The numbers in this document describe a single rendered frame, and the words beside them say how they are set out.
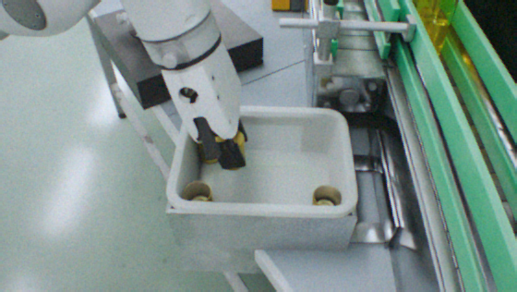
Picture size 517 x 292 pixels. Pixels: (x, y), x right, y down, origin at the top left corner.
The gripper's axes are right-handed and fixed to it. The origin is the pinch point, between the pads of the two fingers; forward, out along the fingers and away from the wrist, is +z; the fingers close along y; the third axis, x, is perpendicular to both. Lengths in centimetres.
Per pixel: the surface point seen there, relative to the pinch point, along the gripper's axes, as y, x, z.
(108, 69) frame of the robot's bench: 90, 73, 40
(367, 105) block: 8.7, -18.1, 5.5
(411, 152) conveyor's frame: -4.1, -21.4, 1.8
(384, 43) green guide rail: 13.4, -21.6, -1.3
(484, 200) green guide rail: -16.0, -24.6, -5.4
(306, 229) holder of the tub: -9.8, -8.1, 6.2
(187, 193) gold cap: -5.2, 6.2, 2.4
